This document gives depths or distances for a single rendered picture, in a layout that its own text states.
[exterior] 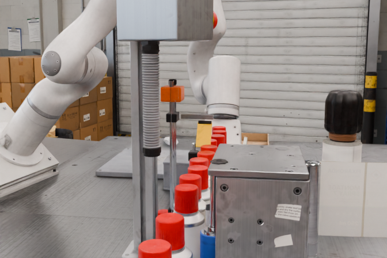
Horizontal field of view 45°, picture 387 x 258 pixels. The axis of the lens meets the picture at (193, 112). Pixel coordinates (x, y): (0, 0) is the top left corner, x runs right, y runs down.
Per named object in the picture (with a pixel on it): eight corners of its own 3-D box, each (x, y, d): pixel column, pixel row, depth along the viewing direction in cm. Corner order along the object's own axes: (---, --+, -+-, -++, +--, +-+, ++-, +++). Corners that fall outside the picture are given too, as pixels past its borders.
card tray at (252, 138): (268, 157, 185) (269, 147, 185) (204, 155, 189) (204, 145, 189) (268, 141, 215) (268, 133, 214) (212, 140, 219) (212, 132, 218)
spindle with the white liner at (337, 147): (362, 227, 102) (370, 92, 98) (321, 225, 104) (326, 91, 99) (355, 213, 111) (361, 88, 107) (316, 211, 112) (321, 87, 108)
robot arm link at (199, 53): (165, 3, 130) (190, 109, 129) (194, -19, 116) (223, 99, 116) (192, 0, 135) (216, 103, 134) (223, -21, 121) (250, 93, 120)
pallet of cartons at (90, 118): (60, 176, 453) (54, 57, 436) (-12, 169, 479) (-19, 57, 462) (116, 149, 566) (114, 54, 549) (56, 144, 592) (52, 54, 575)
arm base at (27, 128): (10, 171, 143) (40, 130, 137) (-24, 127, 148) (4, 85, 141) (52, 160, 160) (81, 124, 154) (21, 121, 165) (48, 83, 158)
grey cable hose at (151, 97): (159, 158, 84) (157, 41, 81) (140, 157, 85) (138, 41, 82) (163, 153, 88) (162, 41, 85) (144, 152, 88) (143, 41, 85)
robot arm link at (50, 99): (19, 93, 144) (60, 34, 135) (60, 90, 160) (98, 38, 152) (42, 120, 141) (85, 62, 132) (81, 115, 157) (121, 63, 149)
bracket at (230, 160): (308, 180, 50) (309, 171, 50) (207, 175, 51) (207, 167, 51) (299, 151, 63) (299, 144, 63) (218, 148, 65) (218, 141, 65)
